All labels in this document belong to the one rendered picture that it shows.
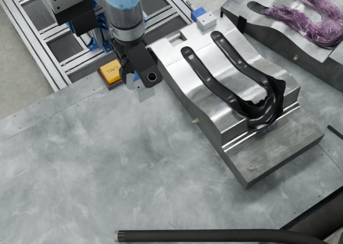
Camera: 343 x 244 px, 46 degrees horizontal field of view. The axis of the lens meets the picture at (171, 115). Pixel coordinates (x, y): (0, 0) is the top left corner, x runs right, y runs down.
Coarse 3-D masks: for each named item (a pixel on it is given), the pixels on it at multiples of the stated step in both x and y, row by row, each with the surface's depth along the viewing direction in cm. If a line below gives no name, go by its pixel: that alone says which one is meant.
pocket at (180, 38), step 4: (180, 32) 125; (176, 36) 125; (180, 36) 126; (184, 36) 124; (168, 40) 125; (172, 40) 126; (176, 40) 126; (180, 40) 126; (184, 40) 126; (172, 44) 125; (176, 44) 125
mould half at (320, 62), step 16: (256, 0) 134; (272, 0) 133; (288, 0) 130; (336, 0) 129; (256, 16) 130; (320, 16) 126; (256, 32) 130; (272, 32) 125; (288, 32) 122; (272, 48) 130; (288, 48) 125; (304, 48) 121; (320, 48) 122; (336, 48) 117; (304, 64) 125; (320, 64) 120; (336, 64) 116; (336, 80) 120
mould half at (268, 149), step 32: (192, 32) 124; (224, 32) 124; (160, 64) 122; (224, 64) 119; (256, 64) 117; (192, 96) 113; (256, 96) 107; (288, 96) 109; (224, 128) 104; (288, 128) 111; (320, 128) 111; (224, 160) 113; (256, 160) 107; (288, 160) 110
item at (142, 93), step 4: (136, 72) 111; (136, 76) 111; (136, 80) 110; (140, 80) 108; (136, 84) 108; (140, 84) 108; (136, 88) 107; (140, 88) 107; (144, 88) 107; (148, 88) 108; (152, 88) 109; (136, 92) 108; (140, 92) 107; (144, 92) 108; (148, 92) 109; (152, 92) 111; (136, 96) 111; (140, 96) 109; (144, 96) 110; (148, 96) 111; (140, 100) 110; (144, 100) 112
